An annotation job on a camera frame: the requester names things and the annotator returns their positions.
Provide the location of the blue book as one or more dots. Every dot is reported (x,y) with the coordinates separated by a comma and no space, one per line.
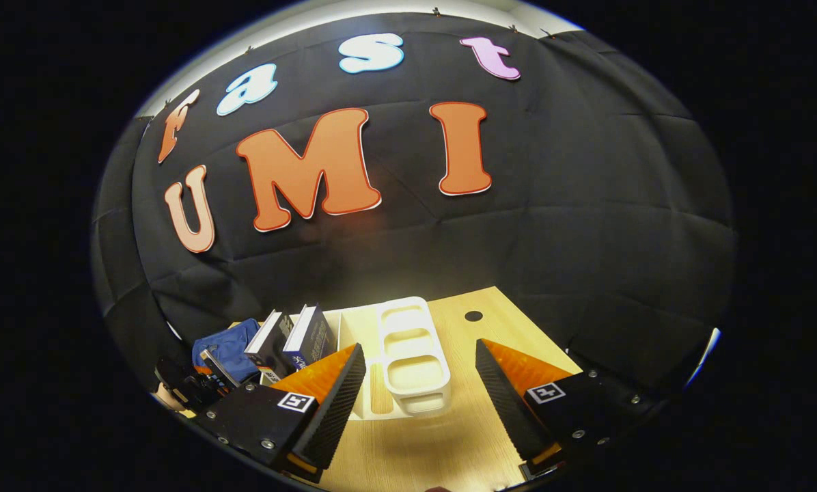
(309,342)

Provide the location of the white plastic bookshelf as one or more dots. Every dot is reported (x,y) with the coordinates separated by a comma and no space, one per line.
(408,362)

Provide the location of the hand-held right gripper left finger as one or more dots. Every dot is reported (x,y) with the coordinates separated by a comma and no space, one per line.
(333,410)

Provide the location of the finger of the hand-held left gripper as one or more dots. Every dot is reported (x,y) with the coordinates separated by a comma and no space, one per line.
(220,369)

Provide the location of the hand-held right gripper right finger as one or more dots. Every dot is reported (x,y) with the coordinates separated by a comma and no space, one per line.
(507,410)

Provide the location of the blue schoolbag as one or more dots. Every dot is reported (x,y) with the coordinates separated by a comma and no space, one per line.
(227,348)

